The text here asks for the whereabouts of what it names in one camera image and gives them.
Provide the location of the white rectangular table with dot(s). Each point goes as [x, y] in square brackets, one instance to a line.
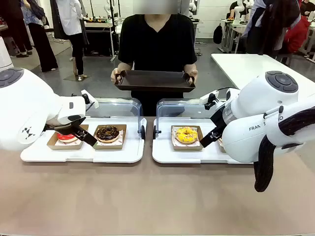
[246, 66]

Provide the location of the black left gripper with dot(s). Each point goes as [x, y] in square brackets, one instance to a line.
[66, 126]

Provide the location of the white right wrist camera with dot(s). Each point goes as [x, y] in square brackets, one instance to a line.
[209, 98]

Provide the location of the bystander in dark long coat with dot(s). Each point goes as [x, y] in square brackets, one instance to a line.
[270, 27]

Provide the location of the person's right hand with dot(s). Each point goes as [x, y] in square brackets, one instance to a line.
[114, 76]

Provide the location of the person's right forearm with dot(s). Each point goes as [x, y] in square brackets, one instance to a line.
[125, 66]

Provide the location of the white display tray base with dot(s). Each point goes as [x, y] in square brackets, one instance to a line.
[192, 156]
[81, 156]

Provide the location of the dark brown serving tray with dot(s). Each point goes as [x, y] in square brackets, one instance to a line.
[152, 81]

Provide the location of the bystander in blue patterned top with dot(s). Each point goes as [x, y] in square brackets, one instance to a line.
[41, 37]

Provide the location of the chocolate sprinkled donut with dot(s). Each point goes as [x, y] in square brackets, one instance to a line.
[102, 135]

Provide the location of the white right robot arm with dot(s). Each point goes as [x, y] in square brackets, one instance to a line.
[246, 137]

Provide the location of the person in black shirt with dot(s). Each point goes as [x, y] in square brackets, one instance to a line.
[157, 46]

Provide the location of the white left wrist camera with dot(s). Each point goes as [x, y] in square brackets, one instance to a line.
[89, 99]

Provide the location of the brown cardboard donut box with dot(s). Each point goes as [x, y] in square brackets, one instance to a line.
[187, 147]
[108, 146]
[53, 145]
[222, 147]

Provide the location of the red glazed donut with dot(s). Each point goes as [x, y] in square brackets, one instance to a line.
[64, 137]

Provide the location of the black backpack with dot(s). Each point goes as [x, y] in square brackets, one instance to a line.
[217, 34]

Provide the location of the clear domed display lid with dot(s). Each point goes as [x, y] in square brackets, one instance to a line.
[115, 107]
[182, 108]

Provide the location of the person's left forearm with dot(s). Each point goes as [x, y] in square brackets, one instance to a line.
[190, 67]

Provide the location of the yellow sprinkled donut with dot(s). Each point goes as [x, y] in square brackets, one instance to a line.
[180, 137]

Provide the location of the person's left hand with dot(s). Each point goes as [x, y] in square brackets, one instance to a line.
[194, 75]

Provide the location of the bystander in red jacket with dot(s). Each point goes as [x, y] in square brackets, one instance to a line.
[297, 34]

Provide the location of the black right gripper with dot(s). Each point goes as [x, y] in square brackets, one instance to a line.
[218, 118]

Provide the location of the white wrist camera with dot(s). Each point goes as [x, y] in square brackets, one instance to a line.
[209, 98]
[89, 99]

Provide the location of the bystander in white shirt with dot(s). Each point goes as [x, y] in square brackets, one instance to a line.
[71, 22]

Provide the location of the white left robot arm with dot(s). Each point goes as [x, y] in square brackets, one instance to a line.
[24, 110]

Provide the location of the white printed paper liner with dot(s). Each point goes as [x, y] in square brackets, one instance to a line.
[71, 143]
[121, 138]
[194, 145]

